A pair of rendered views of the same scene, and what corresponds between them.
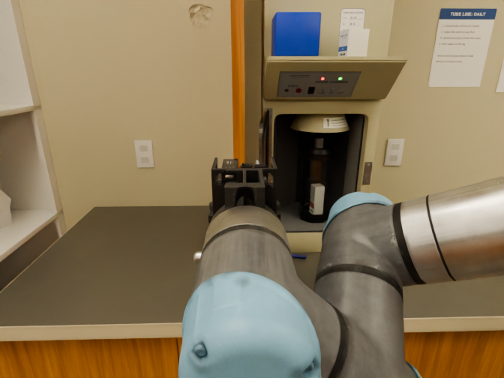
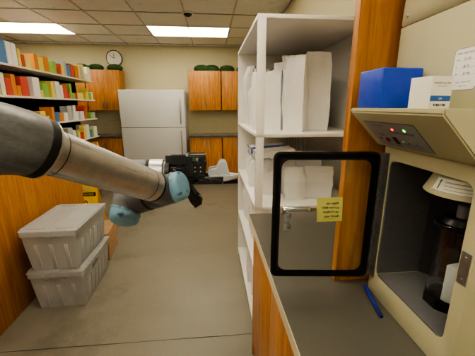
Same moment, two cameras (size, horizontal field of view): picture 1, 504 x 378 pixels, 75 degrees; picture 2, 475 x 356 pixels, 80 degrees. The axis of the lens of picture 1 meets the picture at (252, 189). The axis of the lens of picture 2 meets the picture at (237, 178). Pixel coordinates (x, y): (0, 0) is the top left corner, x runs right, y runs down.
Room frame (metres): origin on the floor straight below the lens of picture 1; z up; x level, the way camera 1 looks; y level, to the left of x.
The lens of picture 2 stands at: (0.42, -0.81, 1.51)
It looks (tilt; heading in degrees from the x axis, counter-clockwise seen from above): 14 degrees down; 86
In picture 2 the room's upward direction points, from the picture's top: straight up
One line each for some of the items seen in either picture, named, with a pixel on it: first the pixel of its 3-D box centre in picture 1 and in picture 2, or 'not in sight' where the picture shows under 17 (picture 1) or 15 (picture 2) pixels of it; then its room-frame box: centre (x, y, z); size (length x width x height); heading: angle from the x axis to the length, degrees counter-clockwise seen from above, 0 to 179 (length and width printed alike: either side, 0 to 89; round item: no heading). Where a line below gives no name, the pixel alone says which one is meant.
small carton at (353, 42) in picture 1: (352, 43); (430, 92); (0.85, -0.24, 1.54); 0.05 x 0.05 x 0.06; 10
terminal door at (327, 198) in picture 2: (263, 199); (321, 217); (0.73, -0.03, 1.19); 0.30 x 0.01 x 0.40; 176
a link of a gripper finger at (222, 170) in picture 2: not in sight; (223, 170); (0.44, 0.00, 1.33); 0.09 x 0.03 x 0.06; 2
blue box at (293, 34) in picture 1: (294, 37); (388, 89); (0.84, -0.10, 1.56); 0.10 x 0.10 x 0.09; 2
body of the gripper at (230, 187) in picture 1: (244, 207); (186, 169); (0.33, 0.01, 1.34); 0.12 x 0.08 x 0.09; 2
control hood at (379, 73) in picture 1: (329, 79); (407, 131); (0.85, -0.19, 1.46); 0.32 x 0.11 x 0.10; 92
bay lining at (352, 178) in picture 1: (309, 164); (459, 236); (1.03, -0.19, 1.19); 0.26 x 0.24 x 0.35; 92
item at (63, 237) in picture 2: not in sight; (69, 234); (-0.82, 1.42, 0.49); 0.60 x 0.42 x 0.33; 92
